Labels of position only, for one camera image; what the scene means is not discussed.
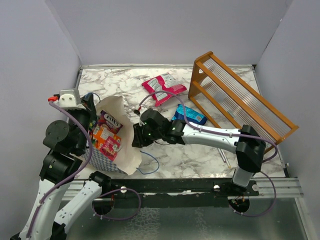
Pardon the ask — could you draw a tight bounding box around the wooden shelf rack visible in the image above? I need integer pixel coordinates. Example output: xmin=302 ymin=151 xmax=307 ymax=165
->
xmin=188 ymin=51 xmax=299 ymax=153

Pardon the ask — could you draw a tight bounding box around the blue snack bag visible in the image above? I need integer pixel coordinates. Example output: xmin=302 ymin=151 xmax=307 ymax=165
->
xmin=171 ymin=104 xmax=208 ymax=126

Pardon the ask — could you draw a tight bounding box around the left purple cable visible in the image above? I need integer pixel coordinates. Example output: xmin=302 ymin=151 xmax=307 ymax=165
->
xmin=26 ymin=101 xmax=94 ymax=238

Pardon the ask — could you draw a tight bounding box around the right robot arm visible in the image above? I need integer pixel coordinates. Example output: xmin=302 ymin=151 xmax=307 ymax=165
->
xmin=132 ymin=109 xmax=266 ymax=196

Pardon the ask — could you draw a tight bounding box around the orange snack bag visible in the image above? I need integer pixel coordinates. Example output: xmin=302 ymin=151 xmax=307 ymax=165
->
xmin=91 ymin=126 xmax=122 ymax=150

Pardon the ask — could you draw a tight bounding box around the pink red candy bag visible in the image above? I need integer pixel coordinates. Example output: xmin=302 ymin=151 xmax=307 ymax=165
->
xmin=98 ymin=135 xmax=122 ymax=162

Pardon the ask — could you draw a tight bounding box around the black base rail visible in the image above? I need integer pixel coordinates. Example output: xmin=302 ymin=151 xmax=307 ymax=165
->
xmin=91 ymin=176 xmax=260 ymax=210

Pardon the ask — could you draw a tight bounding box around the blue checkered paper bag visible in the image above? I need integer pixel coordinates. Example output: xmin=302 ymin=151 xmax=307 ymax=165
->
xmin=89 ymin=96 xmax=142 ymax=176

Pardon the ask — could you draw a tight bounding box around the purple Fox's candy bag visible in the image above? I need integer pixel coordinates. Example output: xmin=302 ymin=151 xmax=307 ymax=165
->
xmin=92 ymin=110 xmax=123 ymax=134

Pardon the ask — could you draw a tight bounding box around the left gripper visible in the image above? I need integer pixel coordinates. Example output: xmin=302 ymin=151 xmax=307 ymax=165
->
xmin=67 ymin=92 xmax=102 ymax=152

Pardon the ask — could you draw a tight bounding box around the pink snack bag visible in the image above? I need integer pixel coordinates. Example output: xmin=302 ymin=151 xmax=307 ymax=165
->
xmin=141 ymin=72 xmax=187 ymax=107

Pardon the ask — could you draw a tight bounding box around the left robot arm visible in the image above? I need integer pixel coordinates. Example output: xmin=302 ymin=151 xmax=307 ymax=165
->
xmin=11 ymin=89 xmax=111 ymax=240

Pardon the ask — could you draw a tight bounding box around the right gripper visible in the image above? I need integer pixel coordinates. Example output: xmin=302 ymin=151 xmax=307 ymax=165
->
xmin=132 ymin=121 xmax=164 ymax=148

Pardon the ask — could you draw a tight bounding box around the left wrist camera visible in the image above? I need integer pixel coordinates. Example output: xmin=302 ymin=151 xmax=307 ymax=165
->
xmin=47 ymin=88 xmax=85 ymax=110

